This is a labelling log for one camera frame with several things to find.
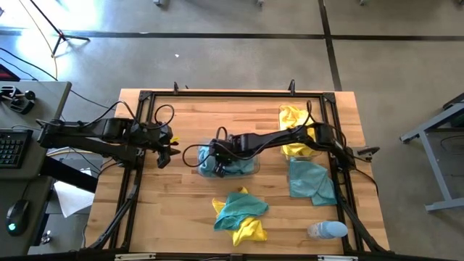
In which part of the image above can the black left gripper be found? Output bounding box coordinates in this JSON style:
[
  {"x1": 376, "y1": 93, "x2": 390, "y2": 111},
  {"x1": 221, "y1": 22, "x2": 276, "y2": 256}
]
[{"x1": 154, "y1": 134, "x2": 181, "y2": 170}]

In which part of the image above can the grey metal table frame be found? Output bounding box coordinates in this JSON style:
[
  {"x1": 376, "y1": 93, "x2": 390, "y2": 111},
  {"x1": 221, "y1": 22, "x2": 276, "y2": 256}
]
[{"x1": 399, "y1": 92, "x2": 464, "y2": 213}]

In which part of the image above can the white and blue bottle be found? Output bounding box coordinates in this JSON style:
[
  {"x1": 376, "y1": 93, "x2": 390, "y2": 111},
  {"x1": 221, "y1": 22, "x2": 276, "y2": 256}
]
[{"x1": 307, "y1": 220, "x2": 349, "y2": 240}]

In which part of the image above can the black desk crossbar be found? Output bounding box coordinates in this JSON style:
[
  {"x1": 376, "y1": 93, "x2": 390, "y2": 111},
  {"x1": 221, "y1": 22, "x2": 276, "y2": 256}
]
[{"x1": 38, "y1": 155, "x2": 99, "y2": 194}]

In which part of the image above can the black computer mouse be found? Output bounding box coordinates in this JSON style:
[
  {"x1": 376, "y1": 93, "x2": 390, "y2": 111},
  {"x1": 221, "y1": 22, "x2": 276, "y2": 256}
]
[{"x1": 5, "y1": 199, "x2": 30, "y2": 237}]

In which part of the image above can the black keyboard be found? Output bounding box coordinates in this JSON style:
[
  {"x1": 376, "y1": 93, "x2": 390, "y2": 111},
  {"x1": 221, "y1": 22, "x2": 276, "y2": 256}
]
[{"x1": 0, "y1": 129, "x2": 34, "y2": 170}]

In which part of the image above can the white flat strip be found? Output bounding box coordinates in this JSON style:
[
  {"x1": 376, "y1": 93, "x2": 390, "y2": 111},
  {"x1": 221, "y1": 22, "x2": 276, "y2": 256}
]
[
  {"x1": 318, "y1": 254, "x2": 359, "y2": 261},
  {"x1": 115, "y1": 252, "x2": 157, "y2": 261}
]

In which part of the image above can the black tripod stand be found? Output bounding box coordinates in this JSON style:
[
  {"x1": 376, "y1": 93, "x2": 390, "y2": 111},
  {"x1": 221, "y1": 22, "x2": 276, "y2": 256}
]
[{"x1": 28, "y1": 0, "x2": 91, "y2": 58}]

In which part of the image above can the black floor cable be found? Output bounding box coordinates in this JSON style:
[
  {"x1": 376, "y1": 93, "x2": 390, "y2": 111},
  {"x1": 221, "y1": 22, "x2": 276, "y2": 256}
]
[{"x1": 0, "y1": 46, "x2": 117, "y2": 112}]

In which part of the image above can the black desk clamp tool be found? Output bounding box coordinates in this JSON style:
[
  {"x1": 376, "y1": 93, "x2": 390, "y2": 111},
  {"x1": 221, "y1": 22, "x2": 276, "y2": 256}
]
[{"x1": 0, "y1": 86, "x2": 37, "y2": 116}]

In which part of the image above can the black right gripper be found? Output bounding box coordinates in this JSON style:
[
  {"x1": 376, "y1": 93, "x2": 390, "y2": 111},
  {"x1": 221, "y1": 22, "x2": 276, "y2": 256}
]
[{"x1": 207, "y1": 137, "x2": 239, "y2": 178}]

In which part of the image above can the yellow floor cable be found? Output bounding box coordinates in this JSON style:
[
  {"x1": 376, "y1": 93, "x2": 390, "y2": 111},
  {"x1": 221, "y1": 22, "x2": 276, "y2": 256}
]
[{"x1": 17, "y1": 0, "x2": 59, "y2": 80}]

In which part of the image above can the white paper sheet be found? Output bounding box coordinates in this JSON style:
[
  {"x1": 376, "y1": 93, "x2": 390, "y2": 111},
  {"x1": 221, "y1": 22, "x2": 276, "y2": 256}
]
[{"x1": 53, "y1": 169, "x2": 96, "y2": 218}]

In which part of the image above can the clear plastic basket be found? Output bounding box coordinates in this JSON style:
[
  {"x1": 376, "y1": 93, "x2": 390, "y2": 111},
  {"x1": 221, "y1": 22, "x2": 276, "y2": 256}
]
[
  {"x1": 278, "y1": 92, "x2": 323, "y2": 161},
  {"x1": 194, "y1": 144, "x2": 261, "y2": 181}
]

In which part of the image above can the black aluminium table frame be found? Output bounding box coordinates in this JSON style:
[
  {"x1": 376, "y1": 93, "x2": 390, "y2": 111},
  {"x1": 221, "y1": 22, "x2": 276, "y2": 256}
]
[{"x1": 81, "y1": 88, "x2": 391, "y2": 257}]

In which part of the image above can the grey desk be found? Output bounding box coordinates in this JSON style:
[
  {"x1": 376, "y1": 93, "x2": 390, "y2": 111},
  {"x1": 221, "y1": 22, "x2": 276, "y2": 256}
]
[{"x1": 0, "y1": 81, "x2": 73, "y2": 257}]

